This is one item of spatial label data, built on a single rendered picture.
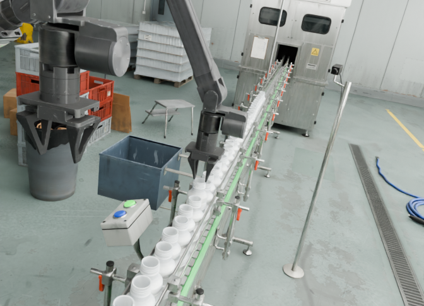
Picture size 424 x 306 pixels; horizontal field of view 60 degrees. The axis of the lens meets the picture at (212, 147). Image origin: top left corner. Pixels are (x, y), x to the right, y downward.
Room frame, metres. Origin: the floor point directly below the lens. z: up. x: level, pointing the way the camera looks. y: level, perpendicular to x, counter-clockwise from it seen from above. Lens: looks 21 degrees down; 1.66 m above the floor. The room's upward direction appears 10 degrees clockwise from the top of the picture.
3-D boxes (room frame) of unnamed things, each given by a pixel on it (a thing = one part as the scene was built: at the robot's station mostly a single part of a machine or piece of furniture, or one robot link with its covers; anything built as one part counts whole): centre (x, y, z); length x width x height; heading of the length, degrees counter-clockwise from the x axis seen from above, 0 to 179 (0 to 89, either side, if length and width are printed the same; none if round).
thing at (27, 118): (0.54, 0.26, 1.44); 0.07 x 0.07 x 0.09; 80
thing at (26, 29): (9.92, 5.47, 0.55); 0.40 x 0.40 x 1.10; 79
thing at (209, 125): (0.95, 0.01, 1.37); 0.07 x 0.06 x 0.07; 80
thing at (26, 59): (3.34, 1.55, 1.00); 0.61 x 0.41 x 0.22; 177
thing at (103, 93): (4.06, 1.52, 0.55); 0.61 x 0.41 x 0.22; 172
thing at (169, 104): (4.82, 0.66, 0.21); 0.61 x 0.47 x 0.41; 43
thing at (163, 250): (0.66, 0.07, 1.08); 0.06 x 0.06 x 0.17
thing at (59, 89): (0.54, 0.24, 1.51); 0.10 x 0.07 x 0.07; 80
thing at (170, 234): (0.72, 0.06, 1.08); 0.06 x 0.06 x 0.17
